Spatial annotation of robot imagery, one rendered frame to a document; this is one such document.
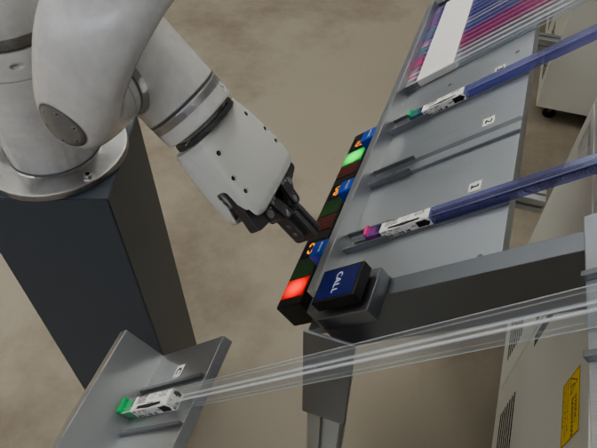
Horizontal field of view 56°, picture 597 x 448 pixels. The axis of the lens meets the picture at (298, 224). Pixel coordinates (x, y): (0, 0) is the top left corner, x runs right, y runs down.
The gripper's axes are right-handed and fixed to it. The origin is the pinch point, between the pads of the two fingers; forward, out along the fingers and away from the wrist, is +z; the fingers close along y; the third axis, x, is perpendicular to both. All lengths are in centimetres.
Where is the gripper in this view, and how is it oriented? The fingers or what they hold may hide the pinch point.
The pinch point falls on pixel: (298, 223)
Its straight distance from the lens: 63.6
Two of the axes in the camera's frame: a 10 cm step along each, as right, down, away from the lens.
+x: 7.0, -2.6, -6.6
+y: -3.4, 7.0, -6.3
